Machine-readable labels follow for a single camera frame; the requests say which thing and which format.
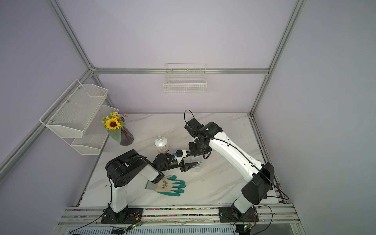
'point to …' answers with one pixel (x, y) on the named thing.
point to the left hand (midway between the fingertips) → (195, 158)
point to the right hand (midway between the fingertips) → (197, 155)
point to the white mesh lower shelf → (95, 134)
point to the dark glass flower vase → (127, 137)
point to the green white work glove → (168, 185)
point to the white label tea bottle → (162, 145)
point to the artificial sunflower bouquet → (113, 123)
